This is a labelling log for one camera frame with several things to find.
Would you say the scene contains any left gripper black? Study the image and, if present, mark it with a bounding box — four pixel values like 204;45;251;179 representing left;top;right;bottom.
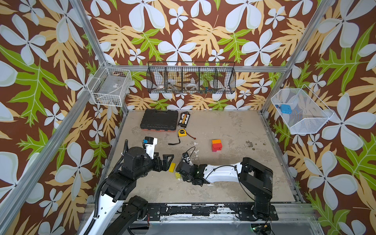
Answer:
134;150;174;181

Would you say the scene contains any black tool case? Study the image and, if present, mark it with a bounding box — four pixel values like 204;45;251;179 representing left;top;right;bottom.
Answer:
140;109;178;131

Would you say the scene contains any white mesh basket right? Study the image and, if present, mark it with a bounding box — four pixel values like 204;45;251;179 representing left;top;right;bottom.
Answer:
271;85;334;135

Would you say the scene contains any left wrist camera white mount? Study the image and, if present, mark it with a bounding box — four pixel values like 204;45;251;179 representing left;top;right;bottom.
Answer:
143;137;158;160

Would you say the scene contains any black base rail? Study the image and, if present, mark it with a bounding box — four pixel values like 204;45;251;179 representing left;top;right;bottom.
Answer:
147;202;279;221

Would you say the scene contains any red block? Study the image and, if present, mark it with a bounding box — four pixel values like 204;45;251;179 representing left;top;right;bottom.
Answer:
211;143;223;152

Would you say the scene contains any black wire basket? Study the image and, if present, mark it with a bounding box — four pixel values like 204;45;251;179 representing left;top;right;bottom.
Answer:
146;61;237;94

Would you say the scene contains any blue object in basket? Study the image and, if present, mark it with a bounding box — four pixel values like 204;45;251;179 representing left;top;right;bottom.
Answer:
279;104;292;115

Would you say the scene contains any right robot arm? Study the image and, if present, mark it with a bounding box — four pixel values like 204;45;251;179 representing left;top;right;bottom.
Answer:
176;157;273;220

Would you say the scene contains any yellow tape measure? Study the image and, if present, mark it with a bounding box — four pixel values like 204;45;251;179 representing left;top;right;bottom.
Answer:
168;129;196;146

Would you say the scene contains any white wire basket left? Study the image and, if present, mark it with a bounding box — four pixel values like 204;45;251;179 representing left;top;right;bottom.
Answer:
88;63;132;107

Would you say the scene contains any yellow rectangular block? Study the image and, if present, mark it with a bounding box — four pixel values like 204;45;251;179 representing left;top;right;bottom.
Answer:
168;163;176;173

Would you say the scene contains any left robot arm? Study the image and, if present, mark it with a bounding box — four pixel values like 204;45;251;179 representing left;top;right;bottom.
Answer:
80;137;174;235

